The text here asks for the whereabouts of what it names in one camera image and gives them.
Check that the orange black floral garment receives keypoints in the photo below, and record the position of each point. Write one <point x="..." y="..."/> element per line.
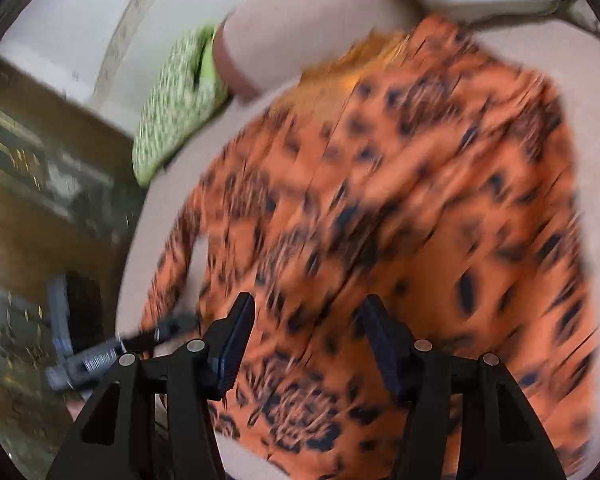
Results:
<point x="405" y="209"/>

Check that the green white patterned pillow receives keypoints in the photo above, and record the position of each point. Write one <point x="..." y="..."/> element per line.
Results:
<point x="186" y="94"/>

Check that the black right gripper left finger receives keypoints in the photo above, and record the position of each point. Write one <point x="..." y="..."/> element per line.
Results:
<point x="113" y="436"/>

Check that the dark wooden cabinet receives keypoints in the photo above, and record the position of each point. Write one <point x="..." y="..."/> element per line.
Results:
<point x="68" y="210"/>

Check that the pink bolster pillow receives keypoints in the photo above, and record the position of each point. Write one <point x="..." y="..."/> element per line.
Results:
<point x="263" y="43"/>

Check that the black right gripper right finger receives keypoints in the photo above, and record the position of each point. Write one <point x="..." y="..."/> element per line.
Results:
<point x="501" y="436"/>

